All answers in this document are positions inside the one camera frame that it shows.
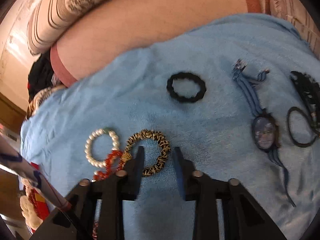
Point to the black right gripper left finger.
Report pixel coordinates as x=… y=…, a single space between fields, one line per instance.
x=76 y=220

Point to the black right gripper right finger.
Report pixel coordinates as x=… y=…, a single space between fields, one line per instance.
x=222 y=208

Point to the cream sheer dotted scrunchie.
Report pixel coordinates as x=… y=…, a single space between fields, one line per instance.
x=28 y=212

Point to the white blue striped sleeve forearm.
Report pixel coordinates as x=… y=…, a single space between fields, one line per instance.
x=11 y=159

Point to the red bordered white tray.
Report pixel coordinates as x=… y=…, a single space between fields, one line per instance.
x=40 y=203

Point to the patterned beige scarf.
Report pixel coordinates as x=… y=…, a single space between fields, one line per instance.
x=39 y=99

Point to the black hair claw clip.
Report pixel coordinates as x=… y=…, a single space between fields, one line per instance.
x=308 y=89

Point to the black and red clothes pile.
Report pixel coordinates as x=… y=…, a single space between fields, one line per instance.
x=41 y=76

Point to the pink quilted bolster cushion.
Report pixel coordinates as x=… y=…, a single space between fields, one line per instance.
x=117 y=26

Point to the striped floral side pillow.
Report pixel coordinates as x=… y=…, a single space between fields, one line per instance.
x=294 y=12

